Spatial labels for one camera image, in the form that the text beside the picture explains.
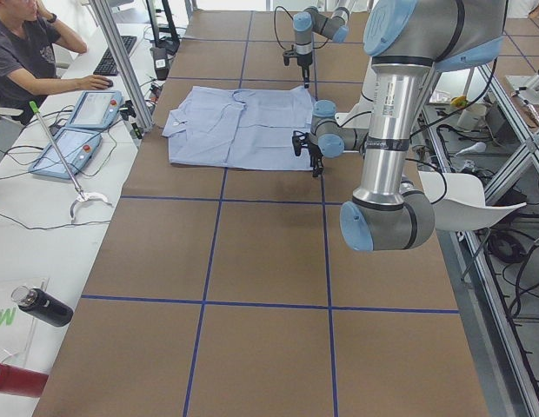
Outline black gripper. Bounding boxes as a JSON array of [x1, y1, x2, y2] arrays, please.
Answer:
[[283, 49, 313, 88], [292, 130, 324, 177]]

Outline light blue striped shirt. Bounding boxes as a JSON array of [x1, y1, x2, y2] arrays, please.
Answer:
[[162, 86, 314, 171]]

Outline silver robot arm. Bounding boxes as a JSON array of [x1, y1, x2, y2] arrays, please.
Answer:
[[283, 1, 356, 89], [292, 1, 507, 251]]

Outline black keyboard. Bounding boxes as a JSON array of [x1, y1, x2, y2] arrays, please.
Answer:
[[92, 35, 138, 77]]

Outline upper teach pendant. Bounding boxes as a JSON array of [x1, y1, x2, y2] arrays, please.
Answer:
[[65, 90, 123, 130]]

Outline teach pendant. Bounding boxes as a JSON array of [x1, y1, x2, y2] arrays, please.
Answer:
[[65, 90, 123, 130], [28, 128, 102, 180]]

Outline reacher grabber tool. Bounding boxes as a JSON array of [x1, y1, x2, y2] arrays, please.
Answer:
[[30, 101, 113, 225]]

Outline lower teach pendant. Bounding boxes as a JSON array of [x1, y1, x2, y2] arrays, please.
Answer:
[[28, 128, 102, 180]]

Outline person in grey shirt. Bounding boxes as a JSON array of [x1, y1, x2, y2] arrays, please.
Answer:
[[0, 1, 107, 124]]

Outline black water bottle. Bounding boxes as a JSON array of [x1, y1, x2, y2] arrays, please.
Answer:
[[11, 286, 73, 328]]

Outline red bottle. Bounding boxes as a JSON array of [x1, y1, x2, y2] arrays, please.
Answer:
[[0, 363, 49, 398]]

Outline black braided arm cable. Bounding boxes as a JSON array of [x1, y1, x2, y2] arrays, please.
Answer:
[[273, 4, 331, 51]]

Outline aluminium frame post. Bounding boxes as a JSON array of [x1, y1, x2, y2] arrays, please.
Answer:
[[90, 0, 153, 133]]

